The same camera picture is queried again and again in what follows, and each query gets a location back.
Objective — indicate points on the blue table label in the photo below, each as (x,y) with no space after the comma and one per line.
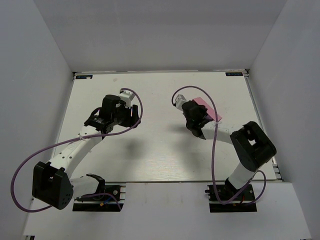
(83,77)
(234,74)

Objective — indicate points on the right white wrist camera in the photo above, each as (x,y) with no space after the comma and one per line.
(179,101)

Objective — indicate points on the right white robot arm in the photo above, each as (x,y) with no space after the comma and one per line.
(251,144)

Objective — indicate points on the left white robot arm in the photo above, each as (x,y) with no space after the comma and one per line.
(52,181)

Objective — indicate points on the right blue table label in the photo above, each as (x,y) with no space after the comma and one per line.
(234,74)

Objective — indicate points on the pink plastic box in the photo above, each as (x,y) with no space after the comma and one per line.
(211,114)

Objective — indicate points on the left blue table label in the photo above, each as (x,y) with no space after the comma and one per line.
(83,77)

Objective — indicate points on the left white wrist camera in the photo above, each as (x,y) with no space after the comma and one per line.
(127,96)

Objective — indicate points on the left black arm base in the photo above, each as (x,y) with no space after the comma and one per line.
(112,202)

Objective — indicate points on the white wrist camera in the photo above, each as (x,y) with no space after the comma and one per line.
(179,101)
(127,96)

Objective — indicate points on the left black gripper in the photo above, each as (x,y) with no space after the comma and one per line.
(128,116)

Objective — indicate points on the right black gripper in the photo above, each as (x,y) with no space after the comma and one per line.
(190,110)

